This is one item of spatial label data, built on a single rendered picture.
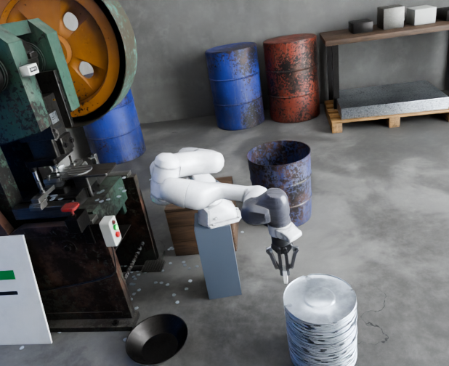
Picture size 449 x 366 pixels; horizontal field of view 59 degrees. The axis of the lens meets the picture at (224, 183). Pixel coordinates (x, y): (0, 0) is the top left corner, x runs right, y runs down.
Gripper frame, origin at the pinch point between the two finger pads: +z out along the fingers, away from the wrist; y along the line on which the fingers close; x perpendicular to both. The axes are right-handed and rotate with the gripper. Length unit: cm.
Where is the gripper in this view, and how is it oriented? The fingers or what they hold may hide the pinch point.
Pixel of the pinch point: (285, 274)
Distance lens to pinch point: 167.4
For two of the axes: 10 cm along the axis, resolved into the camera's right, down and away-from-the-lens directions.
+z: 1.6, 8.8, 4.4
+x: -1.5, 4.7, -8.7
